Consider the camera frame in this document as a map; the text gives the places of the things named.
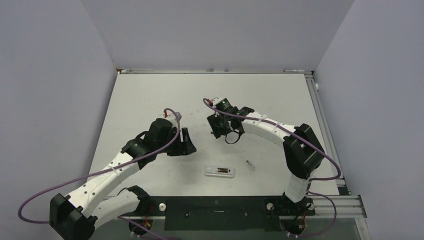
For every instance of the aluminium back rail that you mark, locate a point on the aluminium back rail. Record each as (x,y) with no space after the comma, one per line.
(212,71)

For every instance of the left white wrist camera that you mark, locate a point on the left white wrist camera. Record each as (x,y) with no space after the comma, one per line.
(174,116)

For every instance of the aluminium rail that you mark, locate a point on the aluminium rail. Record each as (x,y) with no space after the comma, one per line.
(347,205)
(212,71)

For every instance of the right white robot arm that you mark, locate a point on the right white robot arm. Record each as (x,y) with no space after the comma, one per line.
(302,150)

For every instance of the aluminium right rail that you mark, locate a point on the aluminium right rail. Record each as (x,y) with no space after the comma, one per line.
(347,205)

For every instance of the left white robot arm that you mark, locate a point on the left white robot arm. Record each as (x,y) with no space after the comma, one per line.
(78,214)

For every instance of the white remote control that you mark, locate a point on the white remote control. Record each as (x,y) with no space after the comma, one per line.
(210,171)

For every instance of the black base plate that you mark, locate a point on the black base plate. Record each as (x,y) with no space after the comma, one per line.
(224,213)

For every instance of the white battery cover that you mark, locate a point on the white battery cover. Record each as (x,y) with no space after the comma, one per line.
(250,165)

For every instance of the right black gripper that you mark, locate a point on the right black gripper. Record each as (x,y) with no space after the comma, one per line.
(214,119)

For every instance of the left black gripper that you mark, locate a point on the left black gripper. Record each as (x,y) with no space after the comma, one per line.
(183,148)

